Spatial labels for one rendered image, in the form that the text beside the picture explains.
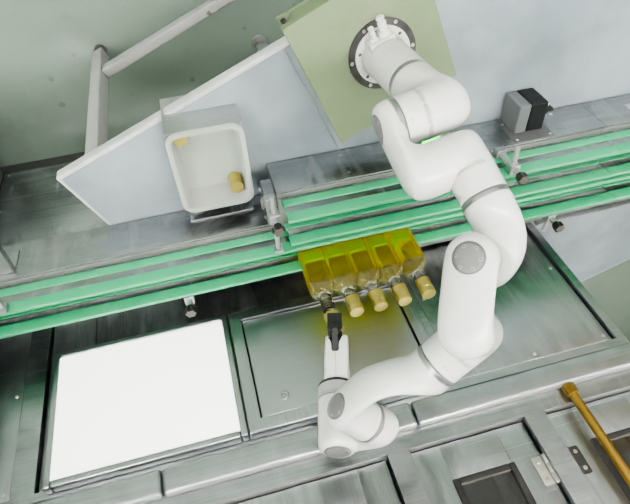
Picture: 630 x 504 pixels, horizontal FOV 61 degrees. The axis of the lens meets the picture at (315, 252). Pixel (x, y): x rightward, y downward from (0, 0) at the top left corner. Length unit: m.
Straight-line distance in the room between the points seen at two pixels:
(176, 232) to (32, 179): 0.86
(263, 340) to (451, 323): 0.62
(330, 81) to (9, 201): 1.24
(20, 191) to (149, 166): 0.81
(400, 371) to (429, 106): 0.46
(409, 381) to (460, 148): 0.40
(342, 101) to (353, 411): 0.69
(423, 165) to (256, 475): 0.72
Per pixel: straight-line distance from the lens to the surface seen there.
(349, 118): 1.29
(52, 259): 1.44
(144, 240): 1.39
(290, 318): 1.38
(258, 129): 1.33
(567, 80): 1.65
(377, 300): 1.23
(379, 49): 1.18
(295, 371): 1.29
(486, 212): 0.92
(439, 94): 0.99
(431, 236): 1.45
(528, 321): 1.48
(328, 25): 1.19
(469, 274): 0.84
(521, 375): 1.35
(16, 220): 1.98
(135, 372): 1.37
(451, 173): 0.93
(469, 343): 0.85
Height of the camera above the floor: 1.87
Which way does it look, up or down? 43 degrees down
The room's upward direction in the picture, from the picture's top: 160 degrees clockwise
